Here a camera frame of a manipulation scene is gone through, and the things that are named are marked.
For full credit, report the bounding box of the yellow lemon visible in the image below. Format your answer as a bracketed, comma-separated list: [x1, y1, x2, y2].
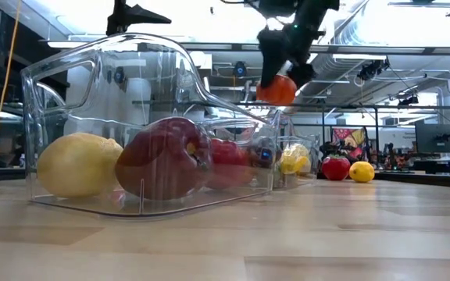
[279, 143, 312, 176]
[36, 131, 124, 199]
[348, 161, 376, 183]

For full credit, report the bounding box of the black background rig frame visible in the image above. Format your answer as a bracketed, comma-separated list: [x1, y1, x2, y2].
[130, 99, 450, 165]

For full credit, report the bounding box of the clear plastic bin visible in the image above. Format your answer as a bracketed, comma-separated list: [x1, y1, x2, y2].
[20, 32, 283, 219]
[273, 112, 322, 190]

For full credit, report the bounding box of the yellow lemon in bin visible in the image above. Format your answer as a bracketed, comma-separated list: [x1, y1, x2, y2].
[36, 131, 124, 199]

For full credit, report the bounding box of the black aluminium table frame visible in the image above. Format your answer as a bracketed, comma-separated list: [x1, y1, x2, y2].
[0, 165, 450, 191]

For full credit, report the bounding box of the yellow hanging cable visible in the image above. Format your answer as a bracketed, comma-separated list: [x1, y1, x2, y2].
[0, 0, 23, 156]

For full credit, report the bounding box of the black monitor on arm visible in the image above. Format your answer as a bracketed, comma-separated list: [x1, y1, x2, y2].
[414, 123, 450, 155]

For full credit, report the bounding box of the large dark red apple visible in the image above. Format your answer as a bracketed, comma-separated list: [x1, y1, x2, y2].
[114, 116, 213, 202]

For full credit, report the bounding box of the black device with blue light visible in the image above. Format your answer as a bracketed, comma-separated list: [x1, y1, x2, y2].
[232, 60, 248, 79]

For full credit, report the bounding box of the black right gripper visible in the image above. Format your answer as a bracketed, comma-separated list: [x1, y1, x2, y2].
[256, 21, 326, 90]

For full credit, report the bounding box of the colourful patterned cloth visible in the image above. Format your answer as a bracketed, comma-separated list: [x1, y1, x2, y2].
[330, 126, 370, 162]

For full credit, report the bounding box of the orange pumpkin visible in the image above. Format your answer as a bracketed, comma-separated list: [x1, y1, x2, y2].
[255, 74, 298, 106]

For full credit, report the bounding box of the black ceiling track light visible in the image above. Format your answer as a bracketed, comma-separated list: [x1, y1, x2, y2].
[356, 58, 390, 82]

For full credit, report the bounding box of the silver ventilation duct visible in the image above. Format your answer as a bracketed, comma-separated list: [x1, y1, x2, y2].
[295, 19, 390, 105]

